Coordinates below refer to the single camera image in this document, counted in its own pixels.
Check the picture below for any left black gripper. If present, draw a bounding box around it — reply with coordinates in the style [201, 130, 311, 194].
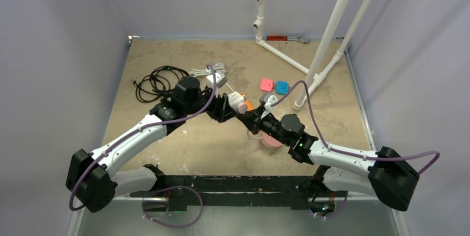
[184, 84, 235, 121]

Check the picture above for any white cube socket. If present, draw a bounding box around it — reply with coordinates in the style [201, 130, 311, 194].
[228, 91, 245, 111]

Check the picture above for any orange power strip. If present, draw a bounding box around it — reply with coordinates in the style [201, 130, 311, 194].
[242, 94, 254, 111]

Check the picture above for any blue plug adapter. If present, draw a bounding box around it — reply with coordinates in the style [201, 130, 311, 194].
[274, 80, 290, 95]

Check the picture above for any pink plug adapter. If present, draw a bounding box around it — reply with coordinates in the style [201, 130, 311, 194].
[259, 78, 274, 92]

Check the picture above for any white power cable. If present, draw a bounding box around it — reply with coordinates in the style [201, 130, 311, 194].
[188, 62, 236, 94]

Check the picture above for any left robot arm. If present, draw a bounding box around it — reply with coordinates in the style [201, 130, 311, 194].
[66, 76, 244, 213]

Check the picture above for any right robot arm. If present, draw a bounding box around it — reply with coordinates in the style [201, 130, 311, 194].
[237, 110, 420, 212]

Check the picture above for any pink round socket base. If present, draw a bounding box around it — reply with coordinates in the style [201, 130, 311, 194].
[261, 132, 283, 149]

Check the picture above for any black base beam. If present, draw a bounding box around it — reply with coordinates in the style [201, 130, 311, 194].
[130, 165, 345, 216]

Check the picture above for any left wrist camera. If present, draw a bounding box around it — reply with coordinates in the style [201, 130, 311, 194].
[206, 71, 228, 89]

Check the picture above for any black coiled cable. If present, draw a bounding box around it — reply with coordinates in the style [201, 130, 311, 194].
[134, 65, 190, 103]

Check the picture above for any white pipe frame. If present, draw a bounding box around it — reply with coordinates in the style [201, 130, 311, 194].
[252, 0, 388, 111]

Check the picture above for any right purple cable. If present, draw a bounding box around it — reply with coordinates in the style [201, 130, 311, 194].
[269, 80, 441, 220]

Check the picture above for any purple cable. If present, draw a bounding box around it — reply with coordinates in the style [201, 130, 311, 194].
[69, 64, 217, 228]
[269, 80, 441, 220]

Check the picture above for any red handled wrench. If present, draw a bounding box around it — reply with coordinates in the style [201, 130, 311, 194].
[262, 35, 310, 44]

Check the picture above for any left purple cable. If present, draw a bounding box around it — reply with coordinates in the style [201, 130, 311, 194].
[69, 64, 217, 228]

